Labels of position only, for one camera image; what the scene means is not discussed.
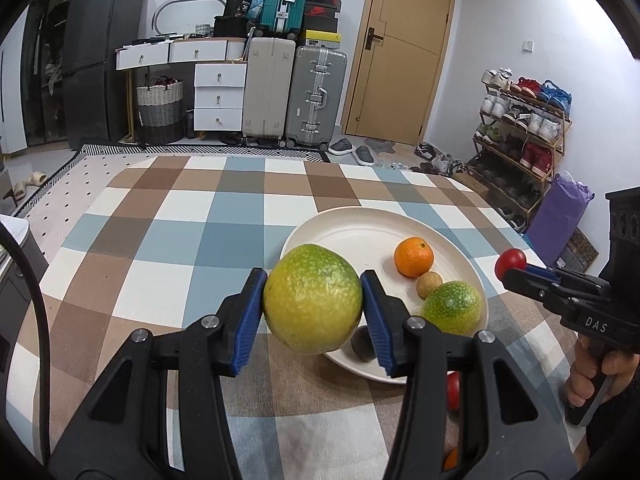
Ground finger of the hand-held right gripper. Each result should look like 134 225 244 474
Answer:
522 264 603 287
501 269 571 307

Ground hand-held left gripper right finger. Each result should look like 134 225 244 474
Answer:
360 269 578 480

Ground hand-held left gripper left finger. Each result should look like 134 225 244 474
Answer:
47 267 268 480

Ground dark purple plum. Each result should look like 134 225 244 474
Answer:
350 325 378 362

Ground red cherry tomato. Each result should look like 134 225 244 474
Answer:
495 248 527 281
446 372 462 411

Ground tan longan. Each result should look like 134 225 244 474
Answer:
416 271 443 299

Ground large yellow-green passion fruit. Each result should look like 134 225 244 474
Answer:
263 244 363 356

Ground small green passion fruit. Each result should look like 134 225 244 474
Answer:
420 281 484 337

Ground cream round plate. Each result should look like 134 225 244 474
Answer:
278 208 488 385

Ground person's right hand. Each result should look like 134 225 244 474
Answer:
564 335 640 408

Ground brown doormat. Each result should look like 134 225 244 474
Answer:
557 227 599 271

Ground purple paper bag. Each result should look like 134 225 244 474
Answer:
525 172 594 267

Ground pile of loose shoes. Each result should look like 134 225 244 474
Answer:
414 142 466 176

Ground shoe rack with shoes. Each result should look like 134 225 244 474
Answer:
472 67 572 228

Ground woven laundry basket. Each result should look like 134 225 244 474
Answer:
136 77 184 145

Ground white drawer cabinet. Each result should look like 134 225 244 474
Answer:
193 62 247 133

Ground beige suitcase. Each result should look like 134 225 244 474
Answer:
242 36 297 143

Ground silver suitcase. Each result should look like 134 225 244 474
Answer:
285 45 347 148

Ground wooden door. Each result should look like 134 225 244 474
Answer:
345 0 458 141

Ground white dresser with drawers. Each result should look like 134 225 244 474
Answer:
116 37 248 72

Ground yellow shoe box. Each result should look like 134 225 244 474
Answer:
299 30 344 47

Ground black storage box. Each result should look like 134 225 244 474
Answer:
213 15 249 39

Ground dark grey fridge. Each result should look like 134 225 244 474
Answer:
62 0 148 148

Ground dark glass wardrobe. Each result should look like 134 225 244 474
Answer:
0 0 73 155

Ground black cable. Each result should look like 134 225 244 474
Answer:
0 232 51 411

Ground oval mirror frame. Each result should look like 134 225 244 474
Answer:
151 0 225 39

